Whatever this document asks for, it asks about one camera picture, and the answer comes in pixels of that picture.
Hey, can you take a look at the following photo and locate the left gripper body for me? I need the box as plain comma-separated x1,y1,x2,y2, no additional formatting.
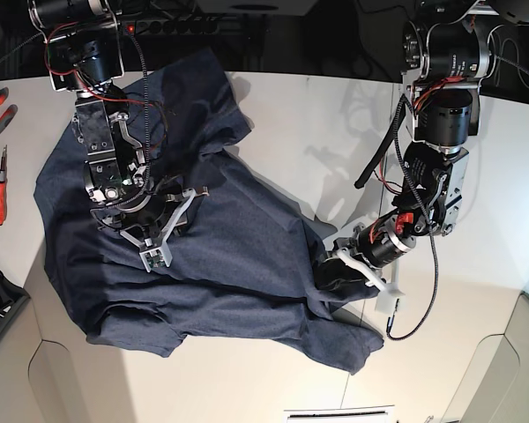
332,222,408,298

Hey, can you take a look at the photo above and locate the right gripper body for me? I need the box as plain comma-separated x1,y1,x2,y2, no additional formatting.
90,184,209,252

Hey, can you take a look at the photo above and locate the blue grey t-shirt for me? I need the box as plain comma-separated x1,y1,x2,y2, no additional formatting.
34,49,384,374

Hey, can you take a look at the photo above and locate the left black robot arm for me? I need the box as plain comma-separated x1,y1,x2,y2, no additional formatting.
314,1,529,294

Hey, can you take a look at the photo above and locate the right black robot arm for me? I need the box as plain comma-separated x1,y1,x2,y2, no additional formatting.
27,1,203,266

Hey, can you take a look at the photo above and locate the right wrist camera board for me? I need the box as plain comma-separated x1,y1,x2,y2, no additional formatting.
139,245,173,272

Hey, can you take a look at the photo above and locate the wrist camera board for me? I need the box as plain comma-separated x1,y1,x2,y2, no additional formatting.
375,290,406,315
139,245,173,272

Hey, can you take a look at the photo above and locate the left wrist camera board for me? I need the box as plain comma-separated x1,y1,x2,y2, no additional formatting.
375,290,406,315

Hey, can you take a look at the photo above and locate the black braided right cable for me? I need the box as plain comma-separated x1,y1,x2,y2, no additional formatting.
385,94,440,343

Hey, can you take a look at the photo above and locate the orange handled screwdriver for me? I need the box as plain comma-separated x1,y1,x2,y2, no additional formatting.
0,146,7,226

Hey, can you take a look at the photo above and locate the white power strip red switch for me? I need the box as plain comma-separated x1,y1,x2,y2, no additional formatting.
122,19,219,36

